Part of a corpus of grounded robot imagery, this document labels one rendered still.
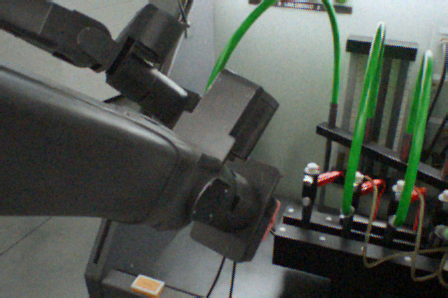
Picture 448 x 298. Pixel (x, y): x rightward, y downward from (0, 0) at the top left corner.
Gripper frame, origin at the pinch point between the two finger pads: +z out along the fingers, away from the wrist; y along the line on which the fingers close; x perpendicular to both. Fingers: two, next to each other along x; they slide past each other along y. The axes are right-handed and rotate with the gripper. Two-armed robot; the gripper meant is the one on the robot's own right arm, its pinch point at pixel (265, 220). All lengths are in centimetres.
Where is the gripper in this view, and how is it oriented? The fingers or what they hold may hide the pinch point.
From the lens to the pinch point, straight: 55.1
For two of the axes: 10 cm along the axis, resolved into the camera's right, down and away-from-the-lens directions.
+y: 4.2, -9.0, 1.1
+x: -7.9, -3.1, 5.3
